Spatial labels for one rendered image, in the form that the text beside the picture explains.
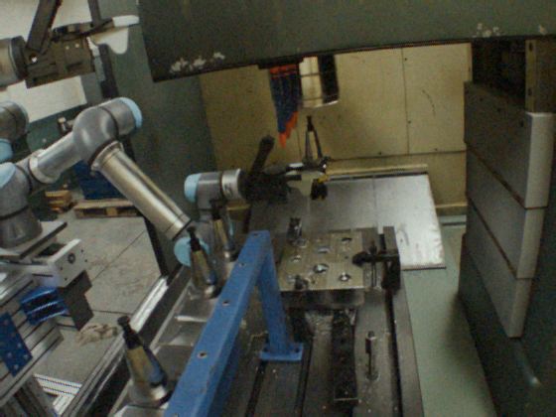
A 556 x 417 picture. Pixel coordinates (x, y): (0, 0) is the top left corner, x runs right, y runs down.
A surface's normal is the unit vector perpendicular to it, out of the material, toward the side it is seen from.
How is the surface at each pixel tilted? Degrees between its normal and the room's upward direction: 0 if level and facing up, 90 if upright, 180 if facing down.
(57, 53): 90
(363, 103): 90
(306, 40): 90
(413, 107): 90
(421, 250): 24
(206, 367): 0
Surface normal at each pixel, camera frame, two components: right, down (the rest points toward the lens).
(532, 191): -0.17, 0.42
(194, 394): -0.15, -0.91
